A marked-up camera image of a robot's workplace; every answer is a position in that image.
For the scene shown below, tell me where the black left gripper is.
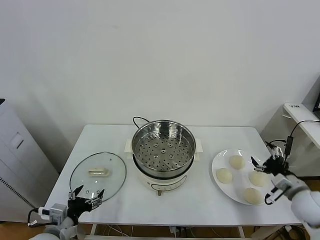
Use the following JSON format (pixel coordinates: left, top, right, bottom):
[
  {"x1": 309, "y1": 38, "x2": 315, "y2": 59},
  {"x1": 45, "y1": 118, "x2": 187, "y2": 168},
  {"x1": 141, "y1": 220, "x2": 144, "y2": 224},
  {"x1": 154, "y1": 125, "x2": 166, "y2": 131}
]
[{"x1": 67, "y1": 184, "x2": 106, "y2": 224}]

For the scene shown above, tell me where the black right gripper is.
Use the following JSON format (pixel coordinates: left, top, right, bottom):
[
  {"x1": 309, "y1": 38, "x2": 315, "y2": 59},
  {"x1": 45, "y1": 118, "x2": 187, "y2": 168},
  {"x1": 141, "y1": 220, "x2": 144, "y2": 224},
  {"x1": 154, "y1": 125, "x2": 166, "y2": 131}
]
[{"x1": 250, "y1": 144, "x2": 291, "y2": 176}]

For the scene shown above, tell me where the glass pot lid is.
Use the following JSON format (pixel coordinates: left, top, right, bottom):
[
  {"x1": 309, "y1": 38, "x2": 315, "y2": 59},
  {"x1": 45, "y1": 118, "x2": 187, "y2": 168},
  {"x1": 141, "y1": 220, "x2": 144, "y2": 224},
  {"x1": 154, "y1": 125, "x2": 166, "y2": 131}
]
[{"x1": 69, "y1": 151, "x2": 127, "y2": 203}]

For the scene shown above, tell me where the white steamed baozi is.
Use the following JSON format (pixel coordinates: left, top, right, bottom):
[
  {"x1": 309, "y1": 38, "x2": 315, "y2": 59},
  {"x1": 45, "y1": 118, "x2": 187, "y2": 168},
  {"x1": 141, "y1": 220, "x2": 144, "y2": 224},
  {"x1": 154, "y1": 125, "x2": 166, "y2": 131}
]
[
  {"x1": 248, "y1": 171, "x2": 268, "y2": 188},
  {"x1": 243, "y1": 187, "x2": 264, "y2": 205},
  {"x1": 215, "y1": 167, "x2": 234, "y2": 185},
  {"x1": 229, "y1": 155, "x2": 246, "y2": 170}
]

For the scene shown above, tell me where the steel perforated steamer basket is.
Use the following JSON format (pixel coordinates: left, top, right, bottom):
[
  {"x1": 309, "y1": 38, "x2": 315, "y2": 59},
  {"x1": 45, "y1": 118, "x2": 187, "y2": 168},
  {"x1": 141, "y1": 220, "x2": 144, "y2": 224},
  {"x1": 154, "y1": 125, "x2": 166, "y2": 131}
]
[{"x1": 131, "y1": 120, "x2": 197, "y2": 177}]

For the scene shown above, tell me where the dark grey USB hub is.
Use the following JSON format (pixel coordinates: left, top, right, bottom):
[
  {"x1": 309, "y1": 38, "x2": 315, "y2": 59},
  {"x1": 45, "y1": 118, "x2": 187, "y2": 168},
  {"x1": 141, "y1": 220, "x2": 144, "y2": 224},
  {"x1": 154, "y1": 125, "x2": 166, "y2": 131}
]
[{"x1": 284, "y1": 135, "x2": 295, "y2": 156}]

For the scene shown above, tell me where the white round plate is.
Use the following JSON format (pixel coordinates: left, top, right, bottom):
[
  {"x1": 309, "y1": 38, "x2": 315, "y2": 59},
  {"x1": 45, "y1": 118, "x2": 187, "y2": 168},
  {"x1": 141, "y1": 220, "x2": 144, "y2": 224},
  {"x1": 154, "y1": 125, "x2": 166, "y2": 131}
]
[{"x1": 211, "y1": 148, "x2": 276, "y2": 206}]

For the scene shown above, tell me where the white floor cabinet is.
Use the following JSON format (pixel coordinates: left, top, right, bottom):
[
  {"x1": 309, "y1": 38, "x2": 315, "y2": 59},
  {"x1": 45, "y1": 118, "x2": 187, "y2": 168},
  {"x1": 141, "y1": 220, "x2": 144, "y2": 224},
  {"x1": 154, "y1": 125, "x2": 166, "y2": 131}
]
[{"x1": 0, "y1": 97, "x2": 60, "y2": 223}]

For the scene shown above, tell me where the black laptop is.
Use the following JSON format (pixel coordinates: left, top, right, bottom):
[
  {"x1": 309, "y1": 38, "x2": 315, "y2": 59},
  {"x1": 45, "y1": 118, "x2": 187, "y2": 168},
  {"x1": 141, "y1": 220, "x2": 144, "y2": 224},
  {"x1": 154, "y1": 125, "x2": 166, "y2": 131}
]
[{"x1": 312, "y1": 91, "x2": 320, "y2": 112}]

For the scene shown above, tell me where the white electric cooker base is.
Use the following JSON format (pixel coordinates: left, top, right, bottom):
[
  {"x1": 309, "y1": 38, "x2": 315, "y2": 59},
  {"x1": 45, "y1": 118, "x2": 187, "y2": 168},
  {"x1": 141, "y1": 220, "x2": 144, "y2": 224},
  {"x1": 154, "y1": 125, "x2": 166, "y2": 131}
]
[{"x1": 124, "y1": 137, "x2": 204, "y2": 197}]

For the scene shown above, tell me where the black looped side cable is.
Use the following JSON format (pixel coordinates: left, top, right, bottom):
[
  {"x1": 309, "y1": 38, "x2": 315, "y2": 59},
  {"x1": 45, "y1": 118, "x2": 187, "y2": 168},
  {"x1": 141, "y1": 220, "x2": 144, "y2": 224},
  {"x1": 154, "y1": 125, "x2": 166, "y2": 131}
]
[{"x1": 264, "y1": 139, "x2": 286, "y2": 147}]

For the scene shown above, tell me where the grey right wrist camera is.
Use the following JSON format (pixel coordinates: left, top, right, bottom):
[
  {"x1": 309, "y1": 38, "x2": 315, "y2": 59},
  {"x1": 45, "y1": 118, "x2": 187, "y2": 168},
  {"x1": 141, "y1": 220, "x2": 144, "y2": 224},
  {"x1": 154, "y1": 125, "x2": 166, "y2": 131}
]
[{"x1": 272, "y1": 174, "x2": 292, "y2": 195}]

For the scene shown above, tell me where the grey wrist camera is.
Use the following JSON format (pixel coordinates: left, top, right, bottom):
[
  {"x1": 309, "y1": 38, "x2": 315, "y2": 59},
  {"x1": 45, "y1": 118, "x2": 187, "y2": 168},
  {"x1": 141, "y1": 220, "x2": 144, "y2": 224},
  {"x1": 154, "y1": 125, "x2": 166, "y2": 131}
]
[
  {"x1": 272, "y1": 174, "x2": 292, "y2": 195},
  {"x1": 49, "y1": 203, "x2": 68, "y2": 225}
]

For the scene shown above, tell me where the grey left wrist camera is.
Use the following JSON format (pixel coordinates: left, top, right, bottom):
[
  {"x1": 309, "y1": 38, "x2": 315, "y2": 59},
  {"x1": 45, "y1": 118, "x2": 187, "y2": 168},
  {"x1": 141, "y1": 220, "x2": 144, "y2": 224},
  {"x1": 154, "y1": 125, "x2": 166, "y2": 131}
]
[{"x1": 49, "y1": 203, "x2": 68, "y2": 225}]

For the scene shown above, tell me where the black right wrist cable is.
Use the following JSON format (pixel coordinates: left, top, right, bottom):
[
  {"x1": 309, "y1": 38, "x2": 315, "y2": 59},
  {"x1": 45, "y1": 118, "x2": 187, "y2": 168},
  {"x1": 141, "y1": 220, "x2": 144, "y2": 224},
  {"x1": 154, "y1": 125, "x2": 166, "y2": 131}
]
[{"x1": 264, "y1": 186, "x2": 285, "y2": 205}]

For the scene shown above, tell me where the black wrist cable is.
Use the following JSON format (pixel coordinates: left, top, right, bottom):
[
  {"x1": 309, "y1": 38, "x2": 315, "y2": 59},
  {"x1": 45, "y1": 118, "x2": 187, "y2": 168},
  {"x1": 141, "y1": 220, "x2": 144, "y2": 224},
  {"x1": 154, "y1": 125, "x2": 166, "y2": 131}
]
[
  {"x1": 26, "y1": 207, "x2": 52, "y2": 228},
  {"x1": 264, "y1": 186, "x2": 285, "y2": 205}
]

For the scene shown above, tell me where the white cable bundle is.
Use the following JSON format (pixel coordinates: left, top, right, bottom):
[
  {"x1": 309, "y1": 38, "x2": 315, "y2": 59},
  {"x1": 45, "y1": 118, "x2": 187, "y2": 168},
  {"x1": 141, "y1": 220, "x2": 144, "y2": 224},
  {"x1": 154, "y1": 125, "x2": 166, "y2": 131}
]
[{"x1": 103, "y1": 224, "x2": 132, "y2": 236}]

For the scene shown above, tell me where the black laptop hub cable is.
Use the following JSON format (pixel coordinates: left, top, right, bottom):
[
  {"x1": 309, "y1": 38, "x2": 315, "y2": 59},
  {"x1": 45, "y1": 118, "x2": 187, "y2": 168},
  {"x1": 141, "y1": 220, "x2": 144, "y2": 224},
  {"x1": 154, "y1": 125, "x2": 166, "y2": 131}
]
[{"x1": 289, "y1": 119, "x2": 320, "y2": 138}]

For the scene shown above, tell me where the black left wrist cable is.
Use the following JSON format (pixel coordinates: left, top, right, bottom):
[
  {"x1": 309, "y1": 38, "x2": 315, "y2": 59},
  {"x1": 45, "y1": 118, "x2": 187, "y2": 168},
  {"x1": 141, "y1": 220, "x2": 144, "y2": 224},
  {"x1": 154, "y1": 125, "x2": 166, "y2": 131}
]
[{"x1": 26, "y1": 207, "x2": 52, "y2": 228}]

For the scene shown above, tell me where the white table leg frame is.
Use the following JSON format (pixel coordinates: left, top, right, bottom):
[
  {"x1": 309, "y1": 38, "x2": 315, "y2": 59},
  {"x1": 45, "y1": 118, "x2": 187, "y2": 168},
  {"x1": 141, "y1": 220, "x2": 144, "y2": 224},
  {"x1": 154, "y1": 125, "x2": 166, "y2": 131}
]
[{"x1": 82, "y1": 224, "x2": 247, "y2": 238}]

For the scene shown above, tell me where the black cooker power cord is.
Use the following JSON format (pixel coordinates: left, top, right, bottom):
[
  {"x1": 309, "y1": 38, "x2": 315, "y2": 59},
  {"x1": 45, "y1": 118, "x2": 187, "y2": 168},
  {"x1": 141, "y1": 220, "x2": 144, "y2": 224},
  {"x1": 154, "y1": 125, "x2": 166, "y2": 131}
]
[{"x1": 132, "y1": 116, "x2": 151, "y2": 131}]

